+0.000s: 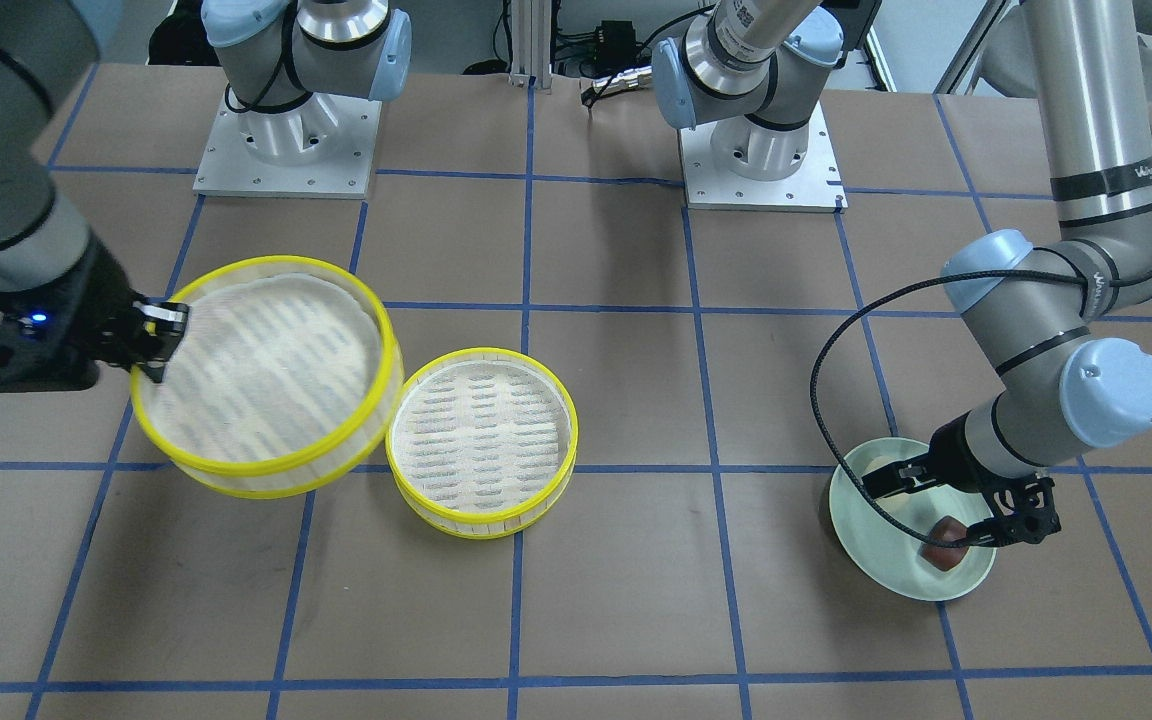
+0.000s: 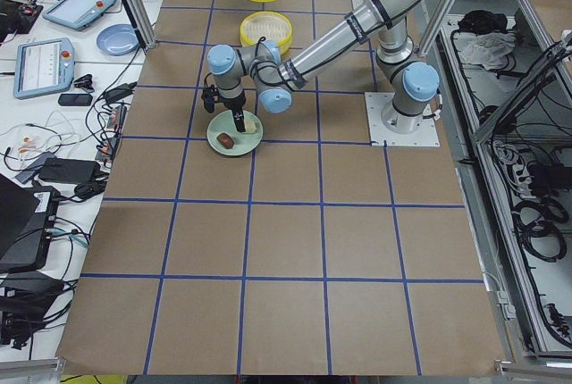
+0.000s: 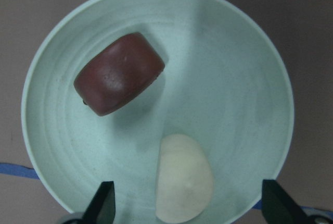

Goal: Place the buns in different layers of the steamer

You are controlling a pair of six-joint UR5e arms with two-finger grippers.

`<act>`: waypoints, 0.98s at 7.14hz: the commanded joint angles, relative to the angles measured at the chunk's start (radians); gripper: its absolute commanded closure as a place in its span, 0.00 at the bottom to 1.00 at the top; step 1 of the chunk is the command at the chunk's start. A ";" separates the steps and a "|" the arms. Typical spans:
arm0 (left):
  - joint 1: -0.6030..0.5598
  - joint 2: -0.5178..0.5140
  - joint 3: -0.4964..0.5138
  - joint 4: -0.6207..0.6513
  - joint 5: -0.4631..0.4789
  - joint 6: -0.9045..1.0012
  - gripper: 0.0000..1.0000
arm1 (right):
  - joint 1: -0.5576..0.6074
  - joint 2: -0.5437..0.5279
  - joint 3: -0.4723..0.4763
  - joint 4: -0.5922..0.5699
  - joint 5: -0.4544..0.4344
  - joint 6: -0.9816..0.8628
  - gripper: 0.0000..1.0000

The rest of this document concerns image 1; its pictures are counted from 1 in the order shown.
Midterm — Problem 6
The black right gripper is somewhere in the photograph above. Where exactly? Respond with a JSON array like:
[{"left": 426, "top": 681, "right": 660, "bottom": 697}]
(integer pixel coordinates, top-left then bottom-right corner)
[{"left": 0, "top": 234, "right": 191, "bottom": 393}]

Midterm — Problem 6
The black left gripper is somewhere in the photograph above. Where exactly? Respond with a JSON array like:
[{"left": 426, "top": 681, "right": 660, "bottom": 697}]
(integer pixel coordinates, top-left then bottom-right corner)
[{"left": 861, "top": 416, "right": 1062, "bottom": 548}]

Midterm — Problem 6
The yellow-rimmed steamer layer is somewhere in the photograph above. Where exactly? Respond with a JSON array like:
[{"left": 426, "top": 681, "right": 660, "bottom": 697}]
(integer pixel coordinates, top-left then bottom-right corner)
[
  {"left": 385, "top": 347, "right": 579, "bottom": 541},
  {"left": 131, "top": 255, "right": 404, "bottom": 500}
]

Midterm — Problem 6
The white steamed bun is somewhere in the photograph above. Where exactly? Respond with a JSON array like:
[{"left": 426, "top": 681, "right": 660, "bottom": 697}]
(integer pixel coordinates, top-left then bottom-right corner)
[{"left": 861, "top": 455, "right": 902, "bottom": 477}]

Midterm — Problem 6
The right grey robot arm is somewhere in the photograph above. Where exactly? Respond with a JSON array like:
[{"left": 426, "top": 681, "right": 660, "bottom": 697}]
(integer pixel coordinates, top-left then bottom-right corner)
[{"left": 0, "top": 1, "right": 414, "bottom": 393}]

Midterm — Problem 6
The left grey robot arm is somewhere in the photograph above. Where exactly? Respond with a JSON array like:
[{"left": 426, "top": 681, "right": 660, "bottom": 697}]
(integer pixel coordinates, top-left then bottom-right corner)
[{"left": 652, "top": 1, "right": 1152, "bottom": 550}]

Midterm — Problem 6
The brown steamed bun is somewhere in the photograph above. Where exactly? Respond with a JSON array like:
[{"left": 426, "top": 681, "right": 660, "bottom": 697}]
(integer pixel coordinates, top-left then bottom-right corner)
[{"left": 919, "top": 515, "right": 969, "bottom": 571}]

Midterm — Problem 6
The mint green plate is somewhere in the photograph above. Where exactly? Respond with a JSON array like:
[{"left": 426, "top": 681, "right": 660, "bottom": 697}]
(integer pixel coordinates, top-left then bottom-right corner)
[{"left": 828, "top": 468, "right": 996, "bottom": 601}]

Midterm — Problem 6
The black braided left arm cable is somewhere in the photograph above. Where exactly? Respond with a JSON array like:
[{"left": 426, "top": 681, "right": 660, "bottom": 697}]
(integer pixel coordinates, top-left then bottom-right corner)
[{"left": 809, "top": 180, "right": 1152, "bottom": 546}]

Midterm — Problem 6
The aluminium frame post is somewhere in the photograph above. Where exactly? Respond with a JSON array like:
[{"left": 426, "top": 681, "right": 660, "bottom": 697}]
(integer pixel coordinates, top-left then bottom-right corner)
[{"left": 506, "top": 0, "right": 554, "bottom": 94}]

